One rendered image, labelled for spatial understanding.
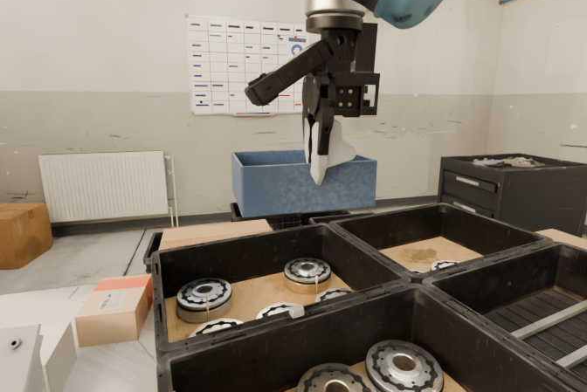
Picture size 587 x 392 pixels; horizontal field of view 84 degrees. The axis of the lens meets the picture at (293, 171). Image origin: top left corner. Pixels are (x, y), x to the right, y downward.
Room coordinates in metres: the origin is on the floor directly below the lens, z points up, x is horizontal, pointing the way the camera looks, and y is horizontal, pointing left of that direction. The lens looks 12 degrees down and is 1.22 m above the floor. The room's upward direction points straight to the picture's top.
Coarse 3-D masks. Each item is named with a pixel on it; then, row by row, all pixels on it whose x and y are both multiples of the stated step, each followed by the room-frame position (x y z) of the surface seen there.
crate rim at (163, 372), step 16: (400, 288) 0.47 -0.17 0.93; (416, 288) 0.47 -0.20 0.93; (336, 304) 0.43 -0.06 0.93; (352, 304) 0.43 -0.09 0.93; (368, 304) 0.43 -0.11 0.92; (448, 304) 0.43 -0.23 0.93; (288, 320) 0.39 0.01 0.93; (304, 320) 0.39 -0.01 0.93; (464, 320) 0.39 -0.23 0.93; (224, 336) 0.36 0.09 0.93; (240, 336) 0.36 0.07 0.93; (256, 336) 0.36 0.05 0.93; (496, 336) 0.36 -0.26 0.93; (176, 352) 0.33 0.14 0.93; (192, 352) 0.33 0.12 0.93; (208, 352) 0.34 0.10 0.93; (512, 352) 0.33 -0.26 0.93; (160, 368) 0.31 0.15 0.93; (544, 368) 0.31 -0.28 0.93; (160, 384) 0.29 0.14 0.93; (560, 384) 0.29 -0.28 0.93; (576, 384) 0.29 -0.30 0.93
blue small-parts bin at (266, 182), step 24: (240, 168) 0.42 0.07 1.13; (264, 168) 0.43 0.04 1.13; (288, 168) 0.43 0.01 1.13; (336, 168) 0.45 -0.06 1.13; (360, 168) 0.46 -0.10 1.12; (240, 192) 0.43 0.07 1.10; (264, 192) 0.43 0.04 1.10; (288, 192) 0.43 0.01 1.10; (312, 192) 0.44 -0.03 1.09; (336, 192) 0.45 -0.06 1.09; (360, 192) 0.46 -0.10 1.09
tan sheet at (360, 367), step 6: (354, 366) 0.42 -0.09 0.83; (360, 366) 0.42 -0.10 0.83; (444, 372) 0.41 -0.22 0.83; (444, 378) 0.40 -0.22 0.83; (450, 378) 0.40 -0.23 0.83; (444, 384) 0.39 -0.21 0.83; (450, 384) 0.39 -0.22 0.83; (456, 384) 0.39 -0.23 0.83; (288, 390) 0.38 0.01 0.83; (294, 390) 0.38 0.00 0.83; (444, 390) 0.38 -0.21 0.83; (450, 390) 0.38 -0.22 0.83; (456, 390) 0.38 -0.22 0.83; (462, 390) 0.38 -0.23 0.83
